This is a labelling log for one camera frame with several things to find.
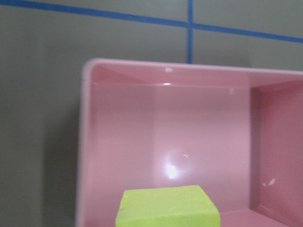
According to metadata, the yellow foam block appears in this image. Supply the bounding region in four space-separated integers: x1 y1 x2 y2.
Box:
115 185 221 227

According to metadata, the pink plastic bin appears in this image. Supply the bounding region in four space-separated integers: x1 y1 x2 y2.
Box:
75 59 303 227

